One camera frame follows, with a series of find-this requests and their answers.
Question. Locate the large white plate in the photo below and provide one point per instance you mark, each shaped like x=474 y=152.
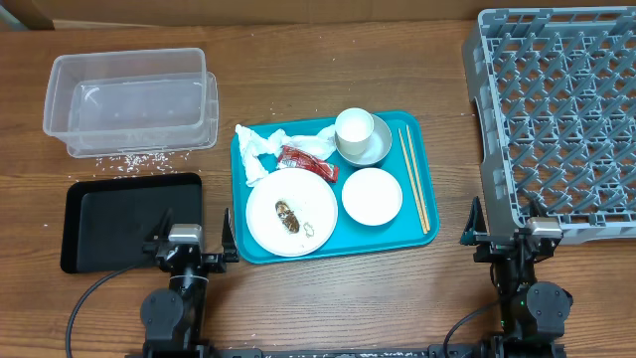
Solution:
x=311 y=199

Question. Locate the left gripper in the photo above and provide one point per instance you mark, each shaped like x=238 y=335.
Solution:
x=217 y=263

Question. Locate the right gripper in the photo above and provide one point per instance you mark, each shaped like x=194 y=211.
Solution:
x=476 y=226

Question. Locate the white cup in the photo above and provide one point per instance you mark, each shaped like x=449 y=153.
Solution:
x=354 y=127

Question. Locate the white napkin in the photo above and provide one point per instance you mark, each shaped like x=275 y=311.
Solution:
x=251 y=145

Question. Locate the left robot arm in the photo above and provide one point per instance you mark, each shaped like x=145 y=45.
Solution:
x=173 y=317

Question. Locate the grey saucer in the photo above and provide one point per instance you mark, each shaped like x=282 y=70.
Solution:
x=370 y=152

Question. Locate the wooden chopstick left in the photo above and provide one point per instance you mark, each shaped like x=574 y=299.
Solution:
x=412 y=183

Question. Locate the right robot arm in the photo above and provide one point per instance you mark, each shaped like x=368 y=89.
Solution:
x=533 y=312

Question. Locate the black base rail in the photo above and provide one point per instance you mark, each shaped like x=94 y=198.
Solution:
x=432 y=351

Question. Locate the red sauce packet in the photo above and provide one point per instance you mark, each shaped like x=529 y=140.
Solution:
x=295 y=158

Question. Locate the black rectangular tray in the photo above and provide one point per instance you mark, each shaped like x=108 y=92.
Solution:
x=107 y=221

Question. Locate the brown food scrap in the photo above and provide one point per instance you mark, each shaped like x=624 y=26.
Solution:
x=287 y=217

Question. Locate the wooden chopstick right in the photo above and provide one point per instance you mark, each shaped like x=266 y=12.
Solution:
x=420 y=197

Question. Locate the grey dishwasher rack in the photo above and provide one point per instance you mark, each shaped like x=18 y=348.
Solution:
x=555 y=94

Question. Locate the wooden chopstick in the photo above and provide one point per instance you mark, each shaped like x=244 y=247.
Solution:
x=412 y=183
x=420 y=197

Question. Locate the clear plastic bin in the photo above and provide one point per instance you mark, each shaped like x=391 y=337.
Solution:
x=131 y=102

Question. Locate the teal serving tray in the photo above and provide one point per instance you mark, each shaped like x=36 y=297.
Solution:
x=350 y=237

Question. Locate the small white bowl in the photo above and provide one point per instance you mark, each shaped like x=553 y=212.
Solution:
x=372 y=196

